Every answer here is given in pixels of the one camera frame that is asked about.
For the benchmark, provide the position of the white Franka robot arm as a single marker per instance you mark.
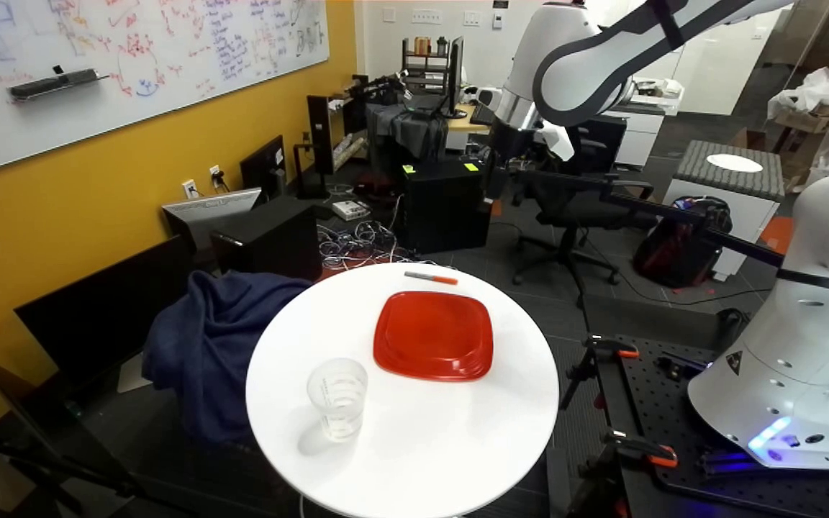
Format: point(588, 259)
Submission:
point(799, 354)

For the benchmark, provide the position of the clear plastic cup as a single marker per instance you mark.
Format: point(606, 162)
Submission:
point(339, 393)

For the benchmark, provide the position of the red square plate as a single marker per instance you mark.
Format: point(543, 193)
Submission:
point(432, 336)

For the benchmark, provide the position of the black box case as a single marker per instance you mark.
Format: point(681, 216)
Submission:
point(273, 241)

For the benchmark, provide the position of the tall black computer case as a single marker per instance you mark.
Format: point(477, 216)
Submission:
point(320, 133)

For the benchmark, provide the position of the black office chair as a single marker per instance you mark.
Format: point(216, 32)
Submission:
point(568, 205)

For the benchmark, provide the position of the black monitor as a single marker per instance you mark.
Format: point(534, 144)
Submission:
point(265, 169)

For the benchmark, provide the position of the black shelf with bottles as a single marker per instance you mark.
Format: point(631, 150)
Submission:
point(429, 71)

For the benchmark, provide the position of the white flat tray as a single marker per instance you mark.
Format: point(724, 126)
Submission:
point(214, 205)

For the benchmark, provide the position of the navy blue blanket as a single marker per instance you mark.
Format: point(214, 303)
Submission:
point(214, 346)

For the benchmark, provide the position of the white cabinet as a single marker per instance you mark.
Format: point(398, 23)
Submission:
point(644, 139)

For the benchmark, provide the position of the black perforated breadboard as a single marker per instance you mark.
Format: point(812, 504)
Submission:
point(664, 413)

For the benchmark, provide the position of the large black flat panel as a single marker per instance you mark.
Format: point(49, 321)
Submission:
point(98, 318)

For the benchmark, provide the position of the white box with grey mat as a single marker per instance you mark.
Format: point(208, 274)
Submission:
point(732, 182)

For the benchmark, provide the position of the cardboard box with plastic wrap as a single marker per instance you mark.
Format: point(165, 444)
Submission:
point(819, 116)

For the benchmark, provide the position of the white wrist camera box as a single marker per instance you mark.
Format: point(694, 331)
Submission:
point(557, 143)

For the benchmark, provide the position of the white wall outlet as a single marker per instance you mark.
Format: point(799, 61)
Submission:
point(192, 188)
point(216, 173)

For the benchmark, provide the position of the wall whiteboard with writing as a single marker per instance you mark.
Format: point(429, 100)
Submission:
point(129, 59)

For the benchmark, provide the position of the black folding chair frame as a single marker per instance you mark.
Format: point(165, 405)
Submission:
point(41, 434)

